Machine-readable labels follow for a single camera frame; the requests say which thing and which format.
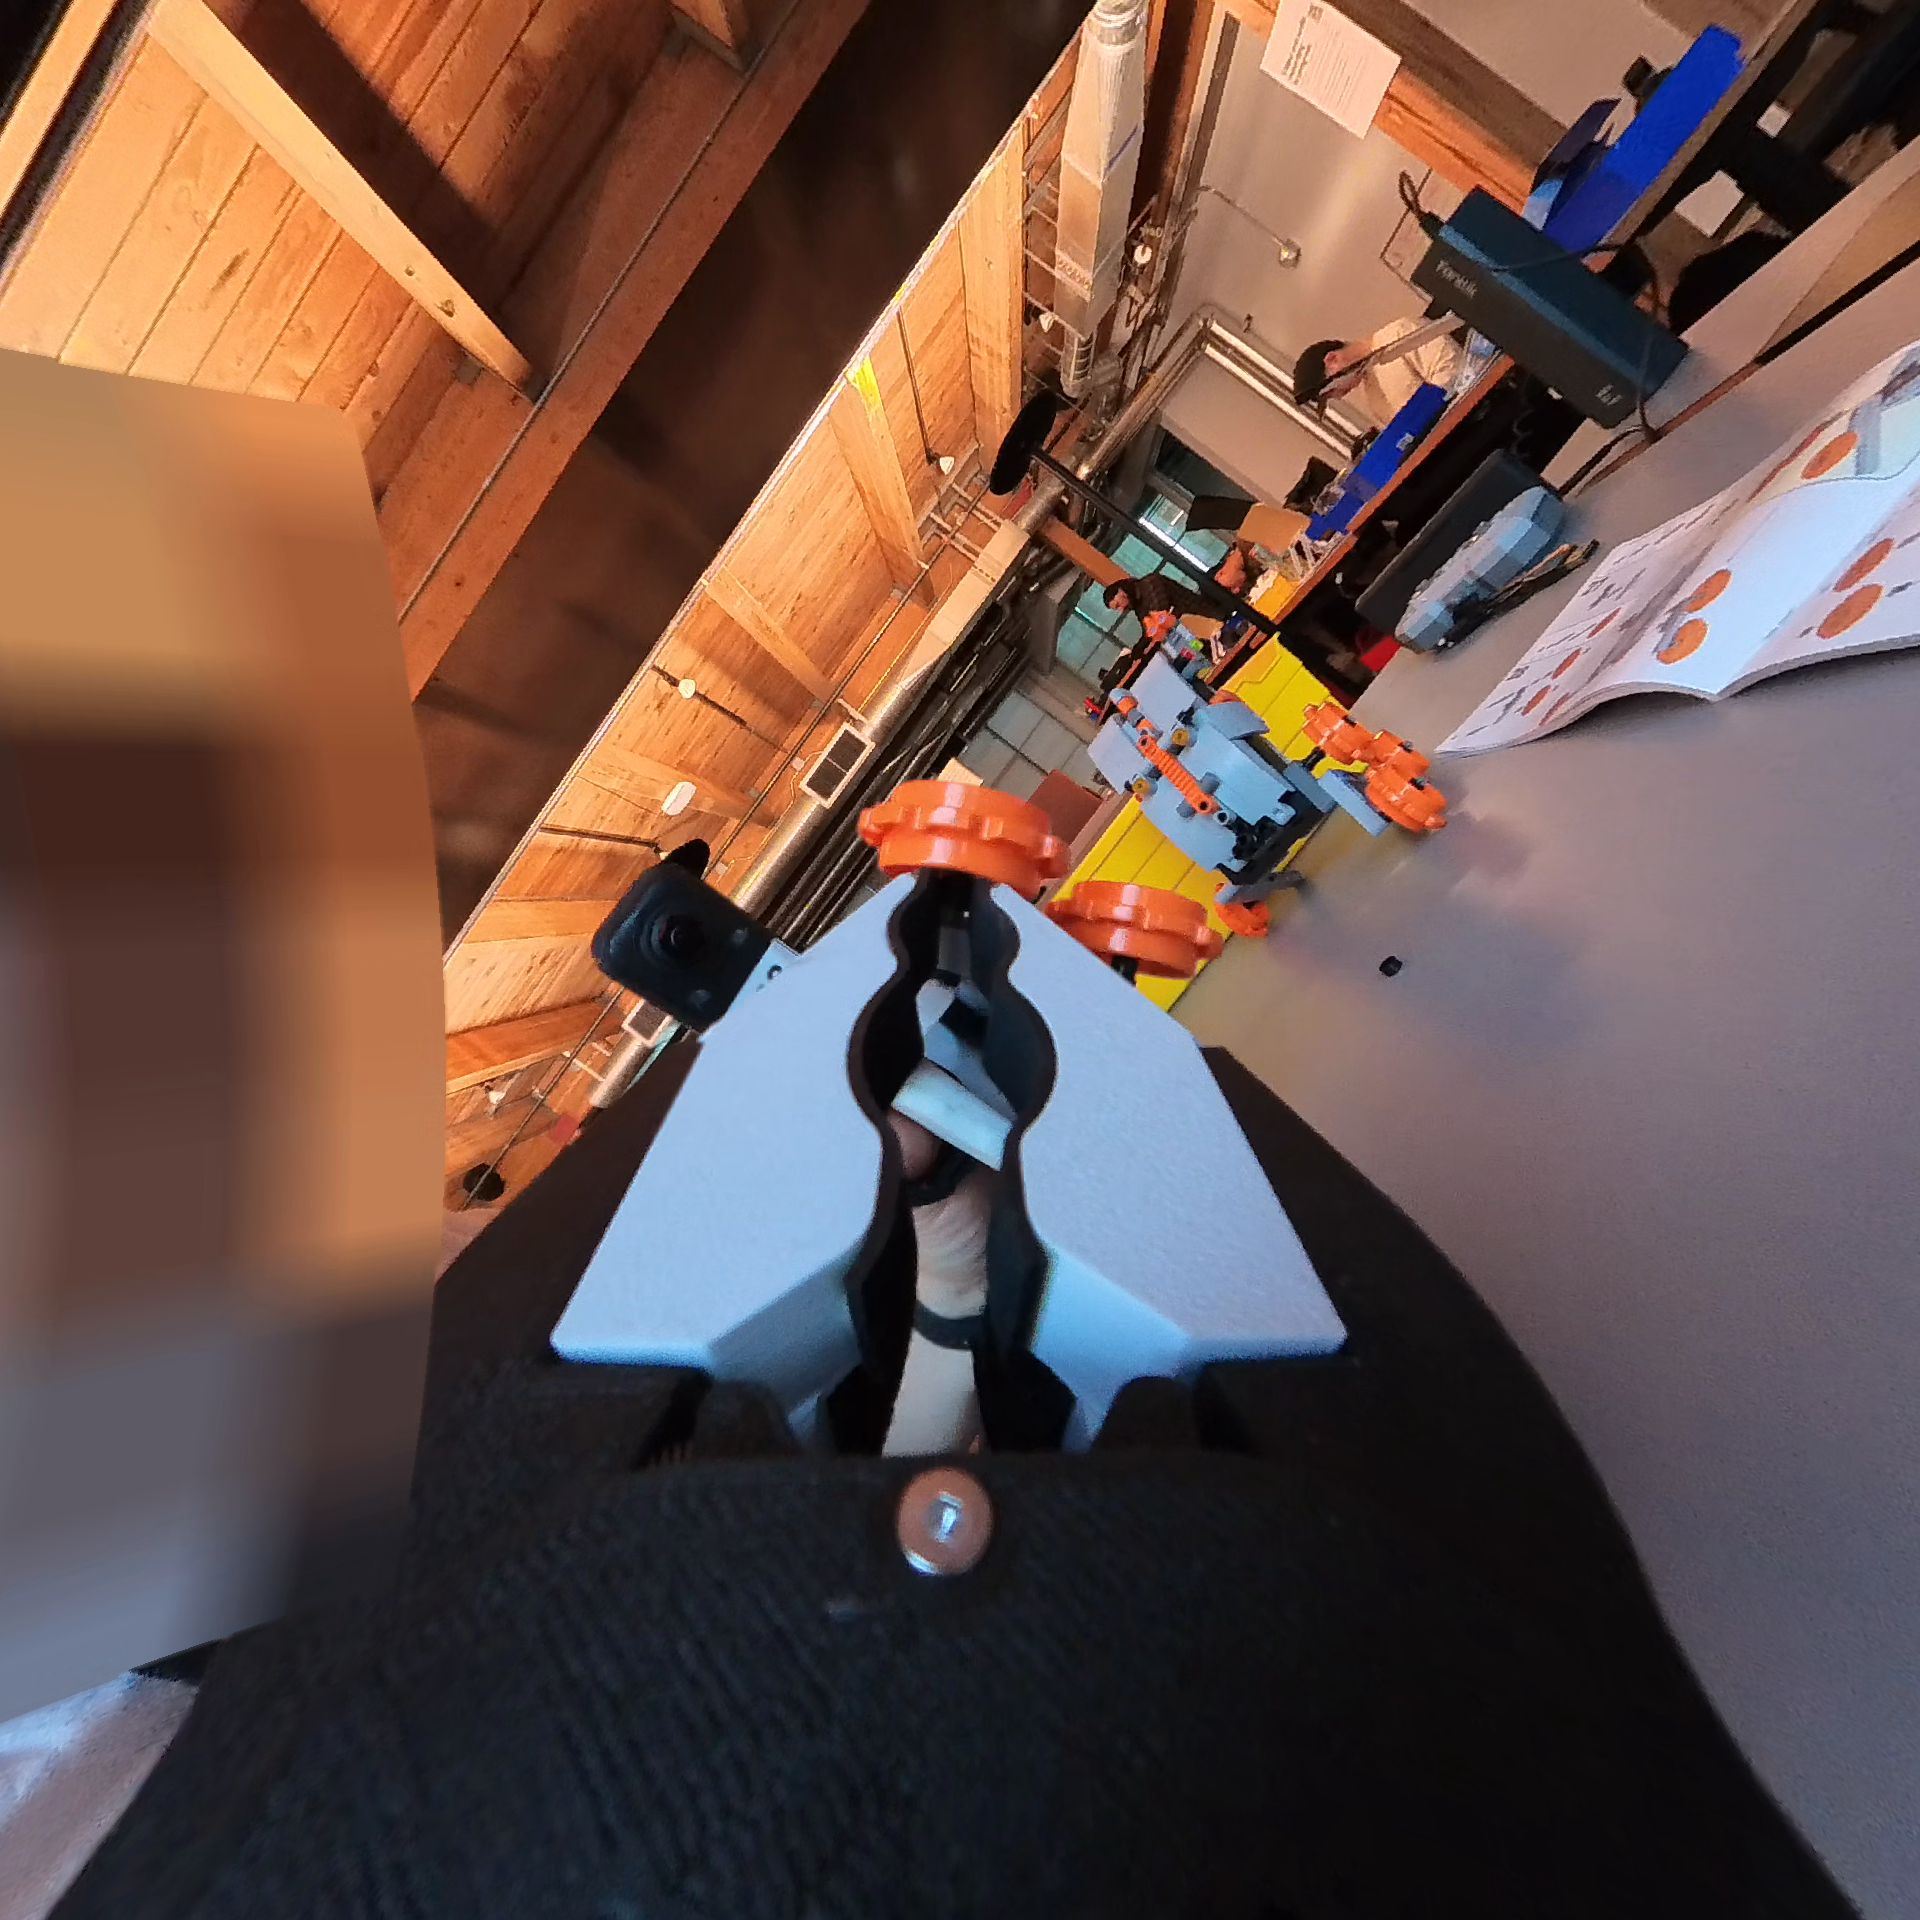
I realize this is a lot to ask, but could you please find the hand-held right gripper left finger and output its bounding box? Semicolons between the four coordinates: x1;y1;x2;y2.
549;877;917;1454

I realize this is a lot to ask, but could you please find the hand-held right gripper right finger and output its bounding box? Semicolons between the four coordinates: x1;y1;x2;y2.
984;882;1350;1454

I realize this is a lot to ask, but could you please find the grey beam with orange gears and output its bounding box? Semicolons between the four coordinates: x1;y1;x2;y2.
858;780;1225;984

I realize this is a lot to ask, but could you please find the grey desk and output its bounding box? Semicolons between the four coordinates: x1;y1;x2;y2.
1171;255;1920;1920

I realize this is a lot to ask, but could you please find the person's left hand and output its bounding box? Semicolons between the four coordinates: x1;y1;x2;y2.
897;1117;998;1354

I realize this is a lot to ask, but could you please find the grey orange toy robot model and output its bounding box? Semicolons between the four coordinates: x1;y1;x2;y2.
1088;651;1450;939

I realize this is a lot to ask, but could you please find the black stanchion pole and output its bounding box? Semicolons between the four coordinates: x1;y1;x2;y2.
987;390;1292;624

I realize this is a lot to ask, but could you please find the black box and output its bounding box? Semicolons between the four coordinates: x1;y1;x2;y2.
1354;450;1547;634

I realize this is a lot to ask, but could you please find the grey remote controller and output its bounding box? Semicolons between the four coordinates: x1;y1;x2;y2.
1402;486;1569;650

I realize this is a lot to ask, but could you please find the blue storage bin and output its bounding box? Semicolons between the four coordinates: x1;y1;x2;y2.
1529;22;1748;250
1305;382;1450;535

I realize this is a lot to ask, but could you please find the open white instruction manual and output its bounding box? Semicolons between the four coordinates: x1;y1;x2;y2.
1437;342;1920;756

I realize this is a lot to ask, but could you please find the black upright device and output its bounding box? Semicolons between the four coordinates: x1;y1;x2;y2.
1411;188;1689;430

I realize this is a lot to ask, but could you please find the silver ventilation duct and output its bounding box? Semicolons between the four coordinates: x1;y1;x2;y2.
1050;0;1154;395

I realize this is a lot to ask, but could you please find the white wall notice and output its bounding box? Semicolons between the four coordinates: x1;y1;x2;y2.
1259;0;1404;138

